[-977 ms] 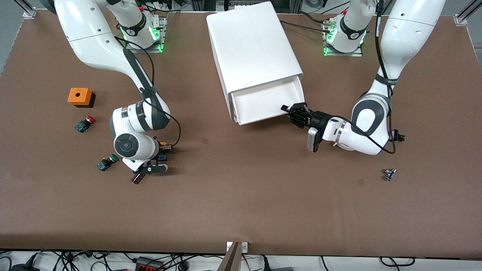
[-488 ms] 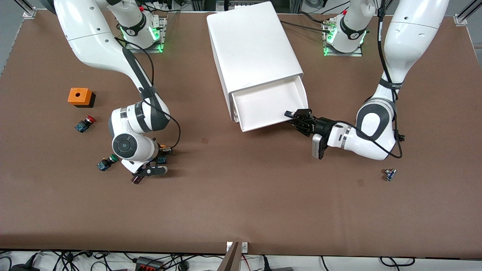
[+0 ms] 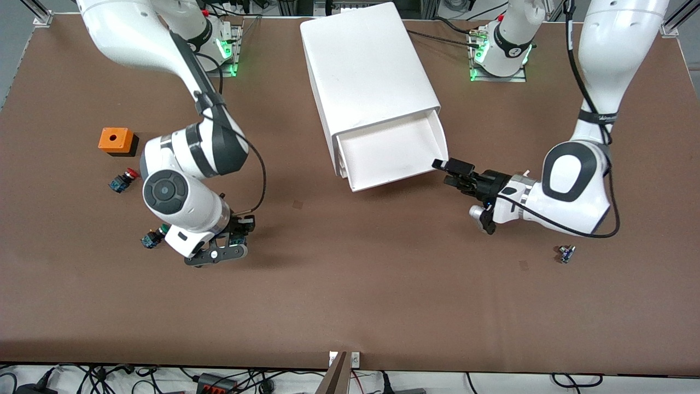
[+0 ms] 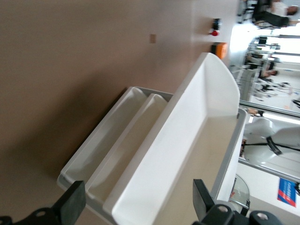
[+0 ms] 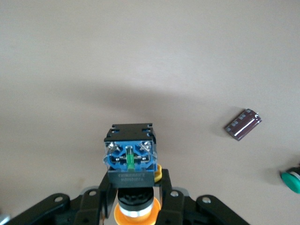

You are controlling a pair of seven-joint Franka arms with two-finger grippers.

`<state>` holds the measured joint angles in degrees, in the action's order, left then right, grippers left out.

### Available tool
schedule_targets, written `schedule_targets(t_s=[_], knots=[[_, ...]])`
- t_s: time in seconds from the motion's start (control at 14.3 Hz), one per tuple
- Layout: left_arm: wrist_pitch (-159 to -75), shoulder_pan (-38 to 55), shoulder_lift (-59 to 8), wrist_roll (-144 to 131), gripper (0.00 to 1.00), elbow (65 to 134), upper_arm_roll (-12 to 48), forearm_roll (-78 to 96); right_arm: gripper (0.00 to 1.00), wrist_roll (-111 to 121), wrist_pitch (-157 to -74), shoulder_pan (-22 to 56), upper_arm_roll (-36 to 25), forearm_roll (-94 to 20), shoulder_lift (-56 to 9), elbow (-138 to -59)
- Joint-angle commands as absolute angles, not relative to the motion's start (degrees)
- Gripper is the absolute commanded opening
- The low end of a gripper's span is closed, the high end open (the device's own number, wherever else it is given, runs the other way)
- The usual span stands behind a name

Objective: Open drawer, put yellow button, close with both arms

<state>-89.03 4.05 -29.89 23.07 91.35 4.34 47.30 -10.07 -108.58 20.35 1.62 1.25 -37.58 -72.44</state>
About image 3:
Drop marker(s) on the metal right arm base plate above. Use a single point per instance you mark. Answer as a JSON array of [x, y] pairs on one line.
[[232, 52]]

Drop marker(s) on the white metal bracket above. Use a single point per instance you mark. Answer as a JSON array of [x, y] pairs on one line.
[[355, 359]]

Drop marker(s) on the orange button enclosure box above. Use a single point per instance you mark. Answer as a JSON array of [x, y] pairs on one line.
[[114, 139]]

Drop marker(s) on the white cabinet drawer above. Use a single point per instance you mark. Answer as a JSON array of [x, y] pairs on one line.
[[340, 160], [343, 167], [345, 173], [388, 156]]

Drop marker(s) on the black orange power strip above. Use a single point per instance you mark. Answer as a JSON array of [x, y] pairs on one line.
[[216, 384]]

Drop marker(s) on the black power adapter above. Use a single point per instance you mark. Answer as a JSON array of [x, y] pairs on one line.
[[35, 389]]

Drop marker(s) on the red push button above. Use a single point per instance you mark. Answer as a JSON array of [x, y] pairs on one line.
[[123, 180]]

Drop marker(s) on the small blue potentiometer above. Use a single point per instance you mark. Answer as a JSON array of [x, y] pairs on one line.
[[566, 254]]

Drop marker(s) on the yellow push button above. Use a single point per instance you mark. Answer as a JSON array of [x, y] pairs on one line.
[[236, 239]]

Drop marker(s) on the wooden post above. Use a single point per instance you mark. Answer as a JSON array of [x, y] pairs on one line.
[[333, 380]]

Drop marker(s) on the black power plug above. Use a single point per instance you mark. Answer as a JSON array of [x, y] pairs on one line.
[[386, 383]]

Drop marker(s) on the green push button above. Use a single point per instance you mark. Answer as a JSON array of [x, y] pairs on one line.
[[149, 239]]

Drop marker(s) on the white drawer cabinet housing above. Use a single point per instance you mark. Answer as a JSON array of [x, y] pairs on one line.
[[361, 65]]

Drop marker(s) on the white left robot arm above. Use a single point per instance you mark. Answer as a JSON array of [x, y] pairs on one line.
[[574, 180]]

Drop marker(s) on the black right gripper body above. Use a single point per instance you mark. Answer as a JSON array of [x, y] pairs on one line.
[[235, 225]]

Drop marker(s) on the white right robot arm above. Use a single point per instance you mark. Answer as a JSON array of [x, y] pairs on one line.
[[164, 191]]

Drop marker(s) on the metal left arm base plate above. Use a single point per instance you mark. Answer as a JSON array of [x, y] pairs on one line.
[[517, 79]]

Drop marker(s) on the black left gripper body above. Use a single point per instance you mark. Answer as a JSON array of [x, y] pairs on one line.
[[490, 183]]

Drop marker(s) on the aluminium corner bracket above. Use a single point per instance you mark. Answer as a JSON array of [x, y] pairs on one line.
[[41, 16], [670, 27]]

